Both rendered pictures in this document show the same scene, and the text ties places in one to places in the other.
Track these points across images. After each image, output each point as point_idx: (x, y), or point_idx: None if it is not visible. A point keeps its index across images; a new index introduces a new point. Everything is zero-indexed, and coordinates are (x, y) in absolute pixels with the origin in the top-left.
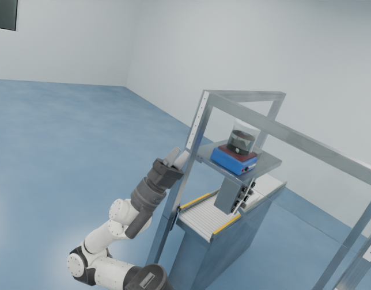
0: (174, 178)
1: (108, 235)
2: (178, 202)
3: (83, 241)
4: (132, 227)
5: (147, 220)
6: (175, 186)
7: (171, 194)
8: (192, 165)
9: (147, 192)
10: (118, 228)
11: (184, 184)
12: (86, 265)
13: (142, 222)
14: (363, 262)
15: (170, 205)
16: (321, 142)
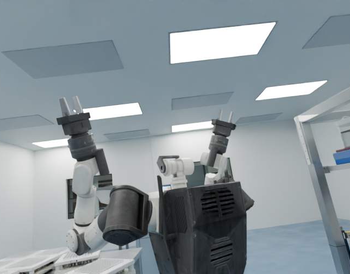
0: (227, 126)
1: (206, 179)
2: (337, 224)
3: None
4: (208, 158)
5: (213, 151)
6: (321, 205)
7: (323, 216)
8: (326, 180)
9: (212, 137)
10: (213, 176)
11: (329, 201)
12: None
13: (211, 153)
14: None
15: (329, 228)
16: None
